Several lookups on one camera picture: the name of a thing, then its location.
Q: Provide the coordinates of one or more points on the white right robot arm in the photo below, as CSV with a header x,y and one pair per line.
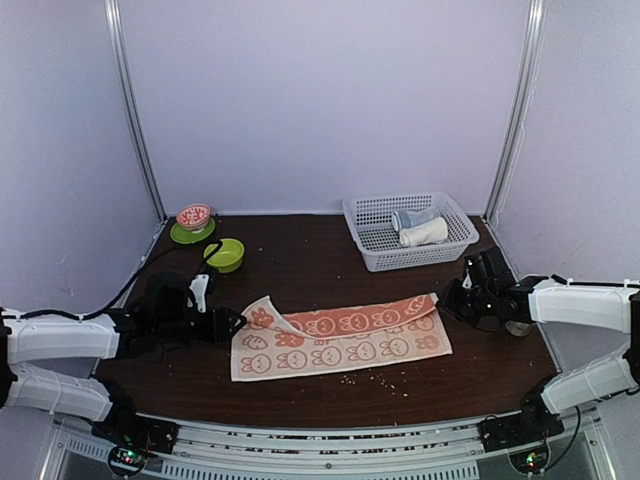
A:
x,y
592,327

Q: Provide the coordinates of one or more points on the aluminium front rail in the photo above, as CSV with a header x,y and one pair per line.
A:
x,y
442,450

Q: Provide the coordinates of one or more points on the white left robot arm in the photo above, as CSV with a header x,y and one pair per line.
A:
x,y
36,347

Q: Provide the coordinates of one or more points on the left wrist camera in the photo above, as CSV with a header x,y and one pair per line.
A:
x,y
167,293

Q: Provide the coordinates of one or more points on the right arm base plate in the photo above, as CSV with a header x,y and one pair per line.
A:
x,y
507,432

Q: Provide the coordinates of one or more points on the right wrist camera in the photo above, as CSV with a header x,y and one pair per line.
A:
x,y
488,268

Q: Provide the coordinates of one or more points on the aluminium post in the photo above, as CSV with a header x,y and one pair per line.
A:
x,y
133,119
521,101

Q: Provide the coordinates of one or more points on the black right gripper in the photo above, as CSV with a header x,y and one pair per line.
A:
x,y
449,302

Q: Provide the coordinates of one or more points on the red patterned bowl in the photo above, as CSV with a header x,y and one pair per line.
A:
x,y
194,217

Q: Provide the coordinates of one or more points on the orange patterned towel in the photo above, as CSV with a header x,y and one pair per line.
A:
x,y
276,346

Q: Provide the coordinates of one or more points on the white plastic basket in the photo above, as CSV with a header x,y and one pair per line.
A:
x,y
369,222

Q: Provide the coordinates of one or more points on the right aluminium post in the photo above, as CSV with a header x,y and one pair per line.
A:
x,y
521,101

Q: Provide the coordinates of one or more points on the green bowl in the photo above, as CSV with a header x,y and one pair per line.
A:
x,y
225,255

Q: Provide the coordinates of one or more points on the left aluminium post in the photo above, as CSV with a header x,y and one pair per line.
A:
x,y
133,119

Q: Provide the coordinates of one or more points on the green plate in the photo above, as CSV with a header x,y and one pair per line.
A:
x,y
181,236

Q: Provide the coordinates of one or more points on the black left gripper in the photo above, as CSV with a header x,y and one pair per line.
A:
x,y
217,325

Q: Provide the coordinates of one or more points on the rolled grey towel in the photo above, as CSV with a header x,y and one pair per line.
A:
x,y
407,219

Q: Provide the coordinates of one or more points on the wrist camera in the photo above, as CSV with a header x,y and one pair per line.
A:
x,y
167,293
488,268

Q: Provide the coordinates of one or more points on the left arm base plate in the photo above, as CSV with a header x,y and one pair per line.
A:
x,y
143,435

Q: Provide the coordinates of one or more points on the white towel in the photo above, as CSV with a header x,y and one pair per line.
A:
x,y
435,231

